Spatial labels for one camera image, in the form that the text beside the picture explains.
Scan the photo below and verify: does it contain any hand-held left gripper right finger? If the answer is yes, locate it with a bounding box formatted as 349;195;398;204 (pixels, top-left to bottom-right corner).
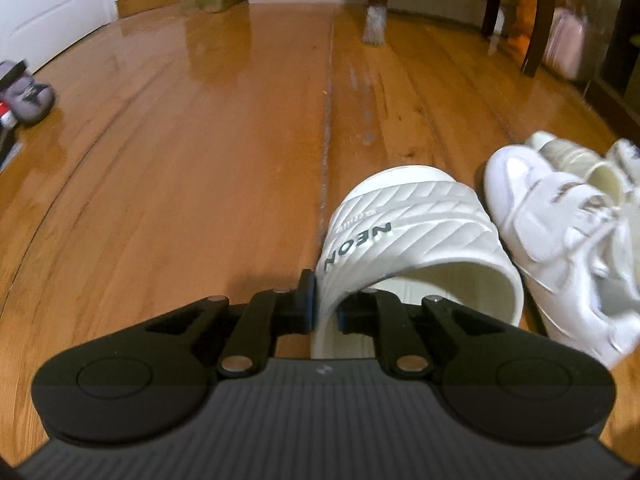
337;287;506;378

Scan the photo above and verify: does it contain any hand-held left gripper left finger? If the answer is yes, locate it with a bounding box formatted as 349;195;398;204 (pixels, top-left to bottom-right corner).
145;269;318;376

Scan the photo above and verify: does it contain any cream embossed slide sandal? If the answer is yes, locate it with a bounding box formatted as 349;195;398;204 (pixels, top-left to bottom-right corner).
311;170;525;361
527;131;632;206

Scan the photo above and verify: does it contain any white lace-up sneaker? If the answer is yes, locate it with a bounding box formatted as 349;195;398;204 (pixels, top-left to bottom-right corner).
482;145;640;368
606;138;640;186

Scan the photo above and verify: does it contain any dark flat object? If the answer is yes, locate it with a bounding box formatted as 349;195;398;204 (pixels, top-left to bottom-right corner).
0;127;25;173

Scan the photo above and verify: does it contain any grey slipper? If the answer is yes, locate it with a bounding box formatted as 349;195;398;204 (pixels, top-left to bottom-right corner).
0;60;57;126

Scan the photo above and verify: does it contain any pink bag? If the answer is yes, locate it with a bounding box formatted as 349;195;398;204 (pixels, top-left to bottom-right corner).
544;6;590;82

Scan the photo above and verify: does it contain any dark wooden chair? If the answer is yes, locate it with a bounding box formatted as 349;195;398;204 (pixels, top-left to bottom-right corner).
481;0;563;79

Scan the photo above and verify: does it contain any dark wooden cabinet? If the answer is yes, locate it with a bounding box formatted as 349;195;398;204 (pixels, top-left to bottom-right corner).
582;0;640;136

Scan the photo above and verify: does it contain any white door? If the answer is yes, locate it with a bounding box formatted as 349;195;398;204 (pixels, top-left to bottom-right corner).
0;0;118;78

